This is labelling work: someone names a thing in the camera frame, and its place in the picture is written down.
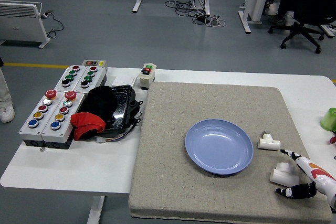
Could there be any black office chair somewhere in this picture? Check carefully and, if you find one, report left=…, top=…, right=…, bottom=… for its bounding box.
left=268, top=0, right=336, bottom=54

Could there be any small grey switch box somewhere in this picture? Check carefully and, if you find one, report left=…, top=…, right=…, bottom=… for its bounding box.
left=82, top=59, right=108, bottom=68

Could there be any white panel heater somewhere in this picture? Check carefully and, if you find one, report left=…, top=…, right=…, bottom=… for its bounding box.
left=0, top=0, right=51, bottom=49

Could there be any white table leg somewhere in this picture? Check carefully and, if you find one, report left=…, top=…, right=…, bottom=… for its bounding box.
left=86, top=195, right=106, bottom=224

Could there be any blue plate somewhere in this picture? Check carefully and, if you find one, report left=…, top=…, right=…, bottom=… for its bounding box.
left=185, top=119, right=255, bottom=176

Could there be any small white tee metal nut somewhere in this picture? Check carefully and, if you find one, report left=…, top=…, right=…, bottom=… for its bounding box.
left=257, top=130, right=281, bottom=151

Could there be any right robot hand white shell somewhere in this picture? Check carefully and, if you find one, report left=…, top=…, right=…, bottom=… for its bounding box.
left=275, top=149, right=336, bottom=200

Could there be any black cloth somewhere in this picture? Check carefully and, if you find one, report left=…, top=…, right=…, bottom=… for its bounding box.
left=78, top=85, right=118, bottom=130

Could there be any wire bundle with white connector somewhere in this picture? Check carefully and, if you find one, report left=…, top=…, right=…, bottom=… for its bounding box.
left=89, top=129, right=132, bottom=144

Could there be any cream switch box green red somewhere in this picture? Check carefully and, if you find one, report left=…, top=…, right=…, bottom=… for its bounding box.
left=138, top=63, right=158, bottom=91

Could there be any black plastic tray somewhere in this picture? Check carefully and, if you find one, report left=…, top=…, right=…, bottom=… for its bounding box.
left=104, top=84, right=136, bottom=130

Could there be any grey-brown mat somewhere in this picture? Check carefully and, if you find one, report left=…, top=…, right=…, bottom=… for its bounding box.
left=128, top=81, right=333, bottom=223

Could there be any black heater power cord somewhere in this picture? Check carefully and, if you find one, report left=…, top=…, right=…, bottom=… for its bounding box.
left=41, top=10, right=65, bottom=39

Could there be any large white pipe tee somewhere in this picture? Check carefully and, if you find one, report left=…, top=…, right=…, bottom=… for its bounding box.
left=269, top=162, right=300, bottom=186

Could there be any green cup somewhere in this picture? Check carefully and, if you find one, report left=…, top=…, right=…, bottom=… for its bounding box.
left=320, top=108, right=336, bottom=132

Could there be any standing person's leg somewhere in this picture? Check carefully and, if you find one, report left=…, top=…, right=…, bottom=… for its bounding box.
left=0, top=66, right=16, bottom=124

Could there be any red cloth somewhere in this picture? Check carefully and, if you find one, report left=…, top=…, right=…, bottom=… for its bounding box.
left=70, top=112, right=106, bottom=141

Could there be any white paper card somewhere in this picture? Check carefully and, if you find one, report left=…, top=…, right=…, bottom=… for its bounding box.
left=109, top=76, right=138, bottom=88

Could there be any four-button control box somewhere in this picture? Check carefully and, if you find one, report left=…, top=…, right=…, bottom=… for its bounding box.
left=74, top=65, right=108, bottom=92
left=54, top=64, right=88, bottom=91

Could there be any five-button box with emergency stop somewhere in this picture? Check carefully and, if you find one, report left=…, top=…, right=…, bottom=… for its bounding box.
left=18, top=90, right=65, bottom=147
left=41, top=90, right=86, bottom=150

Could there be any black device with straps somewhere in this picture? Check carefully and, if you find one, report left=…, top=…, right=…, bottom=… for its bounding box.
left=115, top=98, right=144, bottom=135

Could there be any white desk leg with foot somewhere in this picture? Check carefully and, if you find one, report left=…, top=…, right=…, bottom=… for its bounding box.
left=238, top=10, right=253, bottom=35

